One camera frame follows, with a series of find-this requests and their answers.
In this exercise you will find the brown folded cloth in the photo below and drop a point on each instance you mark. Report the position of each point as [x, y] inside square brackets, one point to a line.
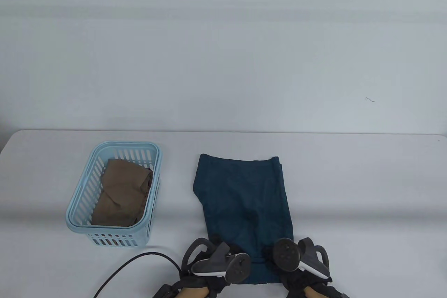
[118, 193]

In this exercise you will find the person's left fingers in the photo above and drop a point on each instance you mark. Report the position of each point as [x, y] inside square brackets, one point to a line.
[239, 251]

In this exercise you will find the dark teal cloth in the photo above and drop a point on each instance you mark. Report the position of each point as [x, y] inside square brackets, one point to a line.
[244, 193]

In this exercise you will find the person's right fingers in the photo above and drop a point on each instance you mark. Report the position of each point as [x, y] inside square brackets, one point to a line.
[269, 258]

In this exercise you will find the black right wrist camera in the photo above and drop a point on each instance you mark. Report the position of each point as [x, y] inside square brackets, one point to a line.
[337, 292]

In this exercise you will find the grey left hand controller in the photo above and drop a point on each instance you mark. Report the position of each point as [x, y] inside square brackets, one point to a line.
[209, 266]

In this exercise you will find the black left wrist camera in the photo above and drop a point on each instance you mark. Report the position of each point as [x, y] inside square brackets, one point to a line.
[166, 291]

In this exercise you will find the person's left forearm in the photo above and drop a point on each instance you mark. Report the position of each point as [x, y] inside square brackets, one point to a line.
[192, 293]

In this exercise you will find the person's left hand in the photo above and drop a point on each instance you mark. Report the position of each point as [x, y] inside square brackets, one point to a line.
[239, 251]

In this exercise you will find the light blue plastic basket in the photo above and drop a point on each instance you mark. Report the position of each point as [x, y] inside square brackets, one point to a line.
[104, 230]

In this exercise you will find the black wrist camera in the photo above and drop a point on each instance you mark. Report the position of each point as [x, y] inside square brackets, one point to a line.
[166, 291]
[337, 292]

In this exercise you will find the person's right hand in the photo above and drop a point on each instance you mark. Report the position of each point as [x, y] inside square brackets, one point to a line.
[269, 258]

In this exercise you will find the grey right hand controller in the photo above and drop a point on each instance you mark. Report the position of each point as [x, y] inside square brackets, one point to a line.
[286, 254]

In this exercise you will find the dark purple cloth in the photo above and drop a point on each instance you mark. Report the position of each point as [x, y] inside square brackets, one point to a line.
[148, 182]

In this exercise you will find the person's right forearm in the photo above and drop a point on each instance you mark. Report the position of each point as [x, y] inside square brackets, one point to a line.
[312, 293]

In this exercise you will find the grey hand controller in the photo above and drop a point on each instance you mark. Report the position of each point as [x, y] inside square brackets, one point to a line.
[286, 254]
[209, 266]

